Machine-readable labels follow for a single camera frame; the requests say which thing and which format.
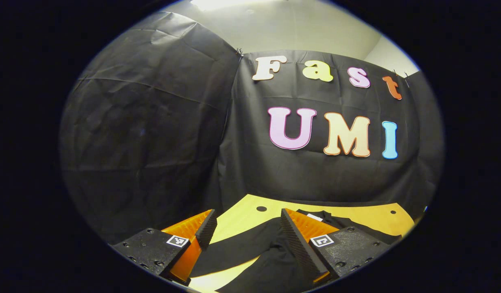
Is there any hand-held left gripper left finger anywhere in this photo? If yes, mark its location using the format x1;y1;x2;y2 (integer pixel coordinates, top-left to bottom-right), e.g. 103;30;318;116
111;209;218;286

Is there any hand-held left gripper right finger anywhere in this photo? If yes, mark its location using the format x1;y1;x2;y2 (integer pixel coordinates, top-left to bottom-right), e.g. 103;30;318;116
280;208;393;285

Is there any black button shirt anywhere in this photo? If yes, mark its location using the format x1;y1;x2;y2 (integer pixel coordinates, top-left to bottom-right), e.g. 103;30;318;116
189;210;401;293

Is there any black backdrop cloth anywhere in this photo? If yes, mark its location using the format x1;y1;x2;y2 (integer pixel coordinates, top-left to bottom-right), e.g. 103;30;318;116
59;11;445;245

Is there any ceiling light panel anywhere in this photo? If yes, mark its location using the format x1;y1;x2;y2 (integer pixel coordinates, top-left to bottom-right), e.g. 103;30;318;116
189;0;275;11

